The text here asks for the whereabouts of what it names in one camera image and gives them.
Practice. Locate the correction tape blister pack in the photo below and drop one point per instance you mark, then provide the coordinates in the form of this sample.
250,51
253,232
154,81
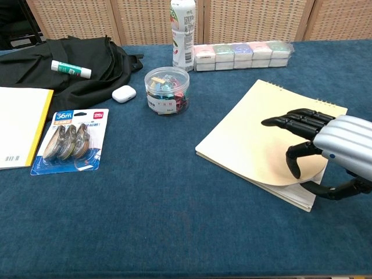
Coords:
71,142

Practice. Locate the white green glue stick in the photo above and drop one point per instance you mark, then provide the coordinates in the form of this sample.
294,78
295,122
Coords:
70,69

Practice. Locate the white drink bottle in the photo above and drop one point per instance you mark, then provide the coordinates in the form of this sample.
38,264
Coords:
183,32

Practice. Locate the blue table cloth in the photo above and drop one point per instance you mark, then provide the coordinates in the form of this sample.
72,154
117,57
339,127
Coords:
174,209

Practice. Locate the clear tub of binder clips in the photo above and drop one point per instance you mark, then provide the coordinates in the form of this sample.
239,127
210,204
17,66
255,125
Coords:
167,93

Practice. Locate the cream spiral notepad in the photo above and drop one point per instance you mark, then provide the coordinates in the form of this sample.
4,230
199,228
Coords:
247,139

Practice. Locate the black chair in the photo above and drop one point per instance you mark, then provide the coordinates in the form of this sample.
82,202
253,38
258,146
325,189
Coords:
17,26

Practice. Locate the white book with yellow spine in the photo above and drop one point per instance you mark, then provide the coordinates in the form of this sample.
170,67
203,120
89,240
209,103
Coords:
20,128

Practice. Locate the black backpack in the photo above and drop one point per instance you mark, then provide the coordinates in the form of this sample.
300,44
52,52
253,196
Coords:
84,69

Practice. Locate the pack of tissue packets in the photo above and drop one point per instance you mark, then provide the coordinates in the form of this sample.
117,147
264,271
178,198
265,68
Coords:
241,56

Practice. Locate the wooden woven folding screen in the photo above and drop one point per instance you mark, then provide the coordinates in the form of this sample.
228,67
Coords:
247,20

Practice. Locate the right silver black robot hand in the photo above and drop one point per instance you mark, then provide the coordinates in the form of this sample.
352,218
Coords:
343,136

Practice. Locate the white earbuds case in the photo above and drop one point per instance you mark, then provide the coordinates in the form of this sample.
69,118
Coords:
124,94

